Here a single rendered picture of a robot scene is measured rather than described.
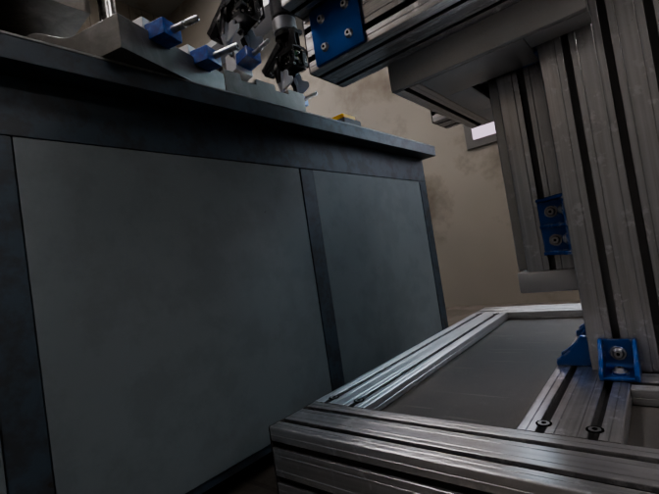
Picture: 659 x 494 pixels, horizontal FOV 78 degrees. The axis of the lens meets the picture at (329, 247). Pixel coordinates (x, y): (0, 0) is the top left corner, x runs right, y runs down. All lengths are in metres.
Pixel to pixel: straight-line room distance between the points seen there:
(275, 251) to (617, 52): 0.69
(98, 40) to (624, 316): 0.86
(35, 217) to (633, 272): 0.82
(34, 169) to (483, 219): 2.45
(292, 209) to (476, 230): 1.94
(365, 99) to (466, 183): 1.04
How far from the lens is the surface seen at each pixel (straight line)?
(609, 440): 0.48
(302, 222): 1.01
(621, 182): 0.64
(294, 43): 1.38
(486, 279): 2.80
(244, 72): 1.07
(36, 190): 0.74
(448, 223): 2.86
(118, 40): 0.77
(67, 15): 2.02
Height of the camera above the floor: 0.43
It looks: 2 degrees up
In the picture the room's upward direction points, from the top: 9 degrees counter-clockwise
